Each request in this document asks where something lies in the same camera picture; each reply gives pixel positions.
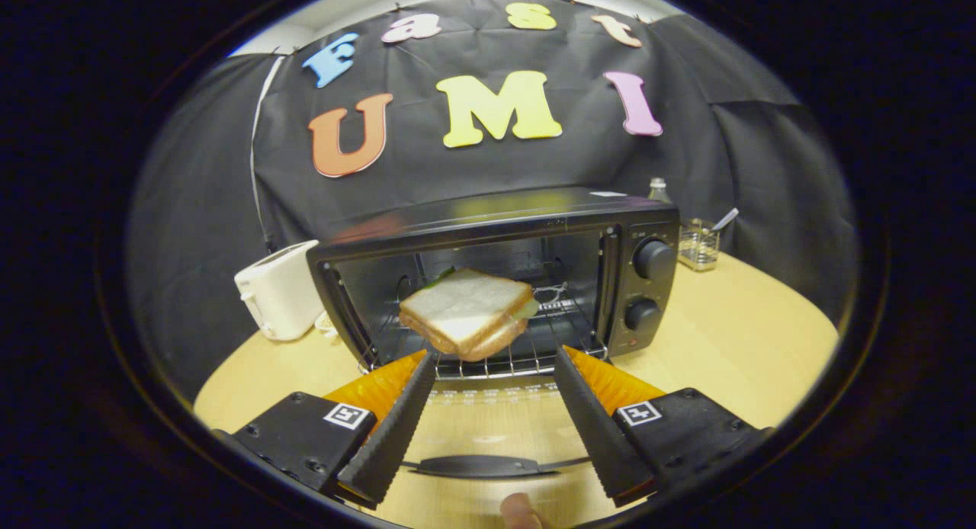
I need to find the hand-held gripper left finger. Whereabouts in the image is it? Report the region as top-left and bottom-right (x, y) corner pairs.
(216, 351), (438, 509)

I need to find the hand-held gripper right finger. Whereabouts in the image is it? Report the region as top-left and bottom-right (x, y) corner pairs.
(554, 346), (772, 508)

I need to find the white bread sandwich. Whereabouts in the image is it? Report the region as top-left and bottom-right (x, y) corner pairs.
(399, 268), (541, 362)

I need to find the black toaster oven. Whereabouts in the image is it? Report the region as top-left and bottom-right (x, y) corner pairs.
(307, 186), (681, 480)

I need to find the metal oven rack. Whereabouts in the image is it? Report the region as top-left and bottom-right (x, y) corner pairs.
(366, 281), (608, 382)

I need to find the white pop-up toaster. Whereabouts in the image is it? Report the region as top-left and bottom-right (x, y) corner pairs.
(234, 239), (327, 341)

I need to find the black backdrop cloth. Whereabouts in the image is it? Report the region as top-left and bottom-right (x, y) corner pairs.
(126, 0), (861, 400)

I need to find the wire mesh holder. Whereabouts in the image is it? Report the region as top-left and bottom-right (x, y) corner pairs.
(677, 218), (721, 272)

